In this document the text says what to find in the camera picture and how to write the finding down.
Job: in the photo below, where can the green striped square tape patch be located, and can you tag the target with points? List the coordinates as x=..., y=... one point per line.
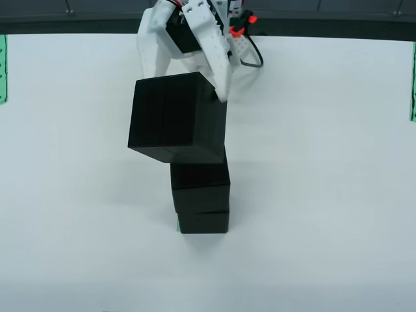
x=177, y=227

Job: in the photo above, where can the white perforated base plate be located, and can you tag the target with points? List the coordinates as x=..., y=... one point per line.
x=240, y=45

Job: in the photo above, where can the green tape strip black marks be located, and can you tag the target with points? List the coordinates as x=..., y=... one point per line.
x=413, y=81
x=3, y=65

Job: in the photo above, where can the orange and black clamp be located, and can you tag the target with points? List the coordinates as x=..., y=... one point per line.
x=253, y=19

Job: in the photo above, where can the black block with seam line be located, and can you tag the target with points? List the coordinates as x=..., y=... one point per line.
x=162, y=113

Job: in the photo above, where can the dark grey background cabinet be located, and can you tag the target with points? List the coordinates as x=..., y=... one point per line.
x=65, y=22

